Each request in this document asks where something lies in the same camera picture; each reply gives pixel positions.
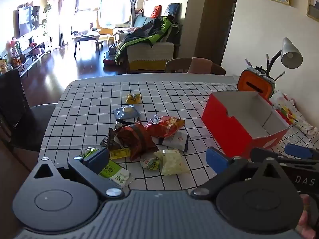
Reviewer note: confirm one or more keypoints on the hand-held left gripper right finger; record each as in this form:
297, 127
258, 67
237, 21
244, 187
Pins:
216, 160

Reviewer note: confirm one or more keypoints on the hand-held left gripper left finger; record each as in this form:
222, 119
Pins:
97, 159

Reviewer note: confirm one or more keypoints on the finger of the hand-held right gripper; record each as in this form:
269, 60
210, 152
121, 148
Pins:
296, 151
264, 154

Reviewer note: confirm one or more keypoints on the long green white packet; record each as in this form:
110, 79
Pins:
113, 171

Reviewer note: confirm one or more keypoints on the yellow sachet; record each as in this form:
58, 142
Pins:
120, 153

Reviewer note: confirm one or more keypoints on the red cardboard box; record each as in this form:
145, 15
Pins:
229, 129

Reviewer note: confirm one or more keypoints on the dark red snack bag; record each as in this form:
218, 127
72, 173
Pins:
135, 139

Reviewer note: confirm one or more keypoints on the white snack packet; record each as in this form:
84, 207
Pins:
175, 142

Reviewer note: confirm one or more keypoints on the pale yellow snack bag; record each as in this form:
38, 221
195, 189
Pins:
171, 162

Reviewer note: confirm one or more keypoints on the small green white packet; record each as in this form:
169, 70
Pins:
149, 163

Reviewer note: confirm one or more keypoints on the person's right hand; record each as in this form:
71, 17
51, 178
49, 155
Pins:
307, 216

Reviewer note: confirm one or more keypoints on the small dark snack packet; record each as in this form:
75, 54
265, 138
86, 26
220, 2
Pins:
107, 140

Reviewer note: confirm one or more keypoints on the floral plastic bag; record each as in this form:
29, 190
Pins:
291, 112

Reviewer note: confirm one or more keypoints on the silver black snack packet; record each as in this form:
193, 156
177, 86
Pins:
120, 124

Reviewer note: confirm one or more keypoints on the checkered tablecloth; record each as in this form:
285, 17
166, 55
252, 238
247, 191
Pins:
87, 109

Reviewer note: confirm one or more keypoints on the blue snack packet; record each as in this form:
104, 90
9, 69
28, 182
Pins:
126, 112

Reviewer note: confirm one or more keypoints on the red chips bag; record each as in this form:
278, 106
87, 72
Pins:
164, 127

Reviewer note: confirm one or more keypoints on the grey seat chair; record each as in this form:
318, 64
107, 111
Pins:
35, 127

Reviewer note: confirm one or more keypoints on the small yellow snack packet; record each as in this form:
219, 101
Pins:
133, 98

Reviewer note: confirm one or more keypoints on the orange storage box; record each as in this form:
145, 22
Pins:
256, 82

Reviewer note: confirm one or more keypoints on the black pen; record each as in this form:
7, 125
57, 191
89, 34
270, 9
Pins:
267, 61
279, 76

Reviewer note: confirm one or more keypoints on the pink cloth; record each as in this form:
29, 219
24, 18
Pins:
200, 65

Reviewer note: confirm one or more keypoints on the grey desk lamp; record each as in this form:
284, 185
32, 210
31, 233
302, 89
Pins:
289, 53

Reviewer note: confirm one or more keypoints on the red round floor object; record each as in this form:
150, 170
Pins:
109, 60

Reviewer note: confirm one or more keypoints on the wooden dining chair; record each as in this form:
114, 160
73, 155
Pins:
178, 65

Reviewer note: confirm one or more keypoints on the sofa with white cover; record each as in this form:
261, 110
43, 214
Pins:
149, 52

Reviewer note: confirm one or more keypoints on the coffee table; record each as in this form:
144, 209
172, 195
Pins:
86, 38

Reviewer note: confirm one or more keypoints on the tv cabinet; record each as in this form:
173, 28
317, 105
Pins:
30, 52

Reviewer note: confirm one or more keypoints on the green black jacket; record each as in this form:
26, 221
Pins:
147, 33

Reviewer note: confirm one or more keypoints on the wood framed picture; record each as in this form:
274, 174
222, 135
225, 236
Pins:
314, 2

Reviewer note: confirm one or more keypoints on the potted plant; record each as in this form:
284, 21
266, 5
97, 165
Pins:
46, 17

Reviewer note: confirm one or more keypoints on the television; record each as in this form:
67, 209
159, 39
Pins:
28, 21

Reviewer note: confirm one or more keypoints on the blue cushion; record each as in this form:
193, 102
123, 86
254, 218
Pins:
172, 10

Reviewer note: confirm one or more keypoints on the red cushion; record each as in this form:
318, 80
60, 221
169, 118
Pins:
156, 11

